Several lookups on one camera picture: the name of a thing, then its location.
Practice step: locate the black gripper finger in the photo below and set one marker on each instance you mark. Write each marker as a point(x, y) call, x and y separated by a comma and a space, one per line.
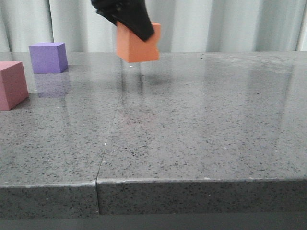
point(131, 13)

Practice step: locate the orange foam cube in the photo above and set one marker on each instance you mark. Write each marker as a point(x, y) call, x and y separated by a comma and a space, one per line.
point(132, 49)

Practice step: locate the purple foam cube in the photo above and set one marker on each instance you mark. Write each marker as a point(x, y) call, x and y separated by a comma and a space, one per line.
point(48, 57)

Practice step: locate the grey pleated curtain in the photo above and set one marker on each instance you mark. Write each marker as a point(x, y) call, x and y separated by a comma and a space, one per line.
point(186, 25)

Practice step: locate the pink foam cube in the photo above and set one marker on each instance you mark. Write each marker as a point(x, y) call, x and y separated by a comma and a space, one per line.
point(13, 87)

